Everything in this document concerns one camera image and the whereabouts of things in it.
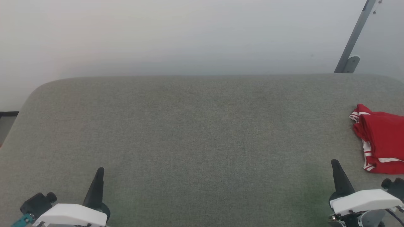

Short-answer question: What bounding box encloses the teal cable connector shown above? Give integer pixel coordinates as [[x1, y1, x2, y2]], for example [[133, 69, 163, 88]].
[[12, 214, 35, 227]]

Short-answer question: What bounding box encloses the red Bulls basketball jersey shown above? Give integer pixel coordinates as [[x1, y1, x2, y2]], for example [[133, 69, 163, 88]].
[[349, 103, 404, 174]]

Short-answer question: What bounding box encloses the black framed panel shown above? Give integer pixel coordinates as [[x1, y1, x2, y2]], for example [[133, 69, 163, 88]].
[[0, 111, 19, 147]]

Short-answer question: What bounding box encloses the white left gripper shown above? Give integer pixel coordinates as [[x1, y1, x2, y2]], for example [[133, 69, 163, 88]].
[[33, 167, 111, 227]]

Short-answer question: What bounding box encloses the grey metal wall bracket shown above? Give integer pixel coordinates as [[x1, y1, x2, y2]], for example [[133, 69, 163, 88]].
[[342, 56, 360, 73]]

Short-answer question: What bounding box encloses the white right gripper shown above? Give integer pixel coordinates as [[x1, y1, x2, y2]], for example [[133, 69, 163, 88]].
[[328, 159, 404, 227]]

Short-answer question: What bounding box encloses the grey fabric sofa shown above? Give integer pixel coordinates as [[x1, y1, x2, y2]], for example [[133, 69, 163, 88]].
[[0, 73, 404, 227]]

